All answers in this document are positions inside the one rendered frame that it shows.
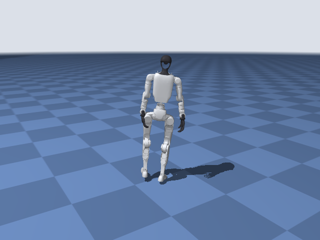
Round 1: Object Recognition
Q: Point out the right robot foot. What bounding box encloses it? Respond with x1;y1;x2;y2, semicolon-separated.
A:
158;174;167;182

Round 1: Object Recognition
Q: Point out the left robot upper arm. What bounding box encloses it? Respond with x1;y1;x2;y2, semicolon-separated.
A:
144;74;155;99

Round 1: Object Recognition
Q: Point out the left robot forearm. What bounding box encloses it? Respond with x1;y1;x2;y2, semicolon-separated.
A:
140;92;148;114

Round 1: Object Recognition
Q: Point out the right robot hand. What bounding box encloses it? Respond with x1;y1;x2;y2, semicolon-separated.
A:
178;114;185;133

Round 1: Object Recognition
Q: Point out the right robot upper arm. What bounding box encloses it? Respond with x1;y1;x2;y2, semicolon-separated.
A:
173;76;183;102

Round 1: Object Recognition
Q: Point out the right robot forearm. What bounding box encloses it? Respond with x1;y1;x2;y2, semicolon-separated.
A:
177;95;186;118

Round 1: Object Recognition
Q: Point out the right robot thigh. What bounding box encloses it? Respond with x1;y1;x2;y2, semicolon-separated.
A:
161;114;174;153

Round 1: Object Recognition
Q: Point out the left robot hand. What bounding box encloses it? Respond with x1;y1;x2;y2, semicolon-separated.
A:
140;110;149;128

